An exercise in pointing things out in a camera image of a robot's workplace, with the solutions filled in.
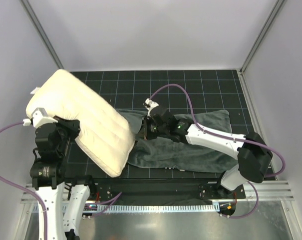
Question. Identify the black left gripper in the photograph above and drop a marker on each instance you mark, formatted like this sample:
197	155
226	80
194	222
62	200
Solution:
69	124

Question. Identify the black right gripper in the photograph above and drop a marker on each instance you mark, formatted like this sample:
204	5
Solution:
145	129

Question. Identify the grey fleece zebra-lined pillowcase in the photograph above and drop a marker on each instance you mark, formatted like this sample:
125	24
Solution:
164	153

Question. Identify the cream rectangular pillow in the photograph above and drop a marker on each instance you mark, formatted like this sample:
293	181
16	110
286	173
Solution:
105	135

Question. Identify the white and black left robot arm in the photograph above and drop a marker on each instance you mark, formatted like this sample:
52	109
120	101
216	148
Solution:
48	179

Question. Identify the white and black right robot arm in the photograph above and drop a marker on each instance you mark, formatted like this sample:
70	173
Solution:
249	150

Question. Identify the black gridded cutting mat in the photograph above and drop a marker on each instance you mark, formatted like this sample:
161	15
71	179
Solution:
209	90

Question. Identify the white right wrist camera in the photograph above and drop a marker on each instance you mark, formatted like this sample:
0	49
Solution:
150	105

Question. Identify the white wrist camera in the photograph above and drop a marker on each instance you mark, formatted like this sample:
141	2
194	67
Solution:
38	118
150	105

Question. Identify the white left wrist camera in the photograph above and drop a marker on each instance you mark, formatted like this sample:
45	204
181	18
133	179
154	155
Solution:
38	118

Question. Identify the slotted grey cable duct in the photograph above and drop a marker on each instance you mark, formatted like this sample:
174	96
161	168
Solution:
115	209

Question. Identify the left aluminium frame post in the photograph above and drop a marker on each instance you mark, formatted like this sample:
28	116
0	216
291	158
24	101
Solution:
41	32

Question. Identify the aluminium frame post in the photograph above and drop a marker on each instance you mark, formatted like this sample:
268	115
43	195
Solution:
276	9
41	32

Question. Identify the aluminium front frame profile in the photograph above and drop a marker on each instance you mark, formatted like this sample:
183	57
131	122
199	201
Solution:
268	191

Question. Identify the right aluminium frame post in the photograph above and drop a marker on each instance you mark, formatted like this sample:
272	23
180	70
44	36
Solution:
276	9

